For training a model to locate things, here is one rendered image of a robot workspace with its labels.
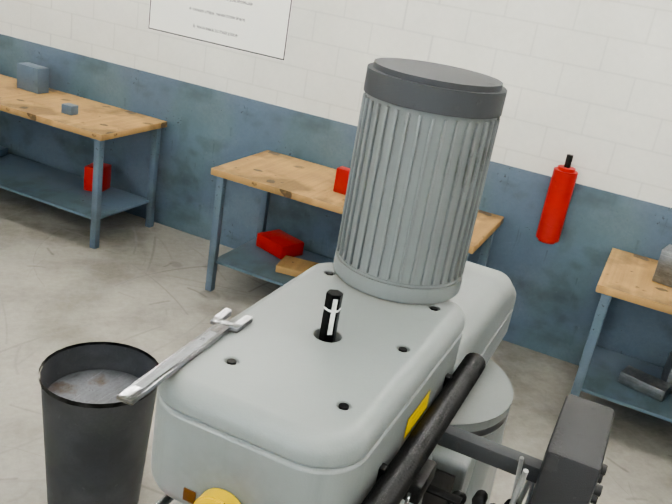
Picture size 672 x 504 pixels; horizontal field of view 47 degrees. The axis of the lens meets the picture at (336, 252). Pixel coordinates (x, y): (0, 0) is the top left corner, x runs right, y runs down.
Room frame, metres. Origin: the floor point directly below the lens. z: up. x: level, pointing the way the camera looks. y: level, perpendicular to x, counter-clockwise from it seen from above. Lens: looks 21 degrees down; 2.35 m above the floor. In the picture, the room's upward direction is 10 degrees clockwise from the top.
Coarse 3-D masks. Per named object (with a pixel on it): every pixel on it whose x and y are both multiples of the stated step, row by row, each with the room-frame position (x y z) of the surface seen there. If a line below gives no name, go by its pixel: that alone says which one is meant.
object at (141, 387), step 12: (228, 312) 0.89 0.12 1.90; (216, 324) 0.85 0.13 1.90; (228, 324) 0.86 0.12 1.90; (240, 324) 0.86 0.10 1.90; (204, 336) 0.82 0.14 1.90; (216, 336) 0.82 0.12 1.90; (192, 348) 0.79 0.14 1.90; (204, 348) 0.80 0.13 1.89; (168, 360) 0.75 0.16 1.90; (180, 360) 0.76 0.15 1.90; (156, 372) 0.72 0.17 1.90; (168, 372) 0.73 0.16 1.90; (132, 384) 0.69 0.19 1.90; (144, 384) 0.70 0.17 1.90; (156, 384) 0.70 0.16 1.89; (120, 396) 0.67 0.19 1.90; (132, 396) 0.67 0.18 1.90
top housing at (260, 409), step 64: (256, 320) 0.90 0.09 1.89; (320, 320) 0.93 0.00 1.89; (384, 320) 0.96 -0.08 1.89; (448, 320) 1.00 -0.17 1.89; (192, 384) 0.73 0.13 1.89; (256, 384) 0.75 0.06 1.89; (320, 384) 0.77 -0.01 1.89; (384, 384) 0.79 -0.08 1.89; (192, 448) 0.70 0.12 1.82; (256, 448) 0.68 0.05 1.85; (320, 448) 0.66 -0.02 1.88; (384, 448) 0.75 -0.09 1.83
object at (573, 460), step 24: (576, 408) 1.10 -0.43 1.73; (600, 408) 1.12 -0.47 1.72; (576, 432) 1.03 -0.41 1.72; (600, 432) 1.04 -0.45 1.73; (552, 456) 0.97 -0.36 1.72; (576, 456) 0.97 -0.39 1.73; (600, 456) 0.98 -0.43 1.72; (552, 480) 0.96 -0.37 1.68; (576, 480) 0.95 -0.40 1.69; (600, 480) 1.05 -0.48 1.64
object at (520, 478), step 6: (522, 456) 1.05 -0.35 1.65; (522, 462) 1.04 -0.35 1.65; (516, 474) 1.05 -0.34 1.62; (522, 474) 1.01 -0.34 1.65; (516, 480) 1.05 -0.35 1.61; (522, 480) 1.01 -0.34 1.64; (516, 486) 1.02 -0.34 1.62; (522, 486) 1.02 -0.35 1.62; (528, 486) 1.10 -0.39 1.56; (516, 492) 1.02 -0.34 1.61; (522, 492) 1.10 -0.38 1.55; (528, 492) 1.10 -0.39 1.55; (516, 498) 1.02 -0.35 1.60; (522, 498) 1.10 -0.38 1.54; (528, 498) 1.10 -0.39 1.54
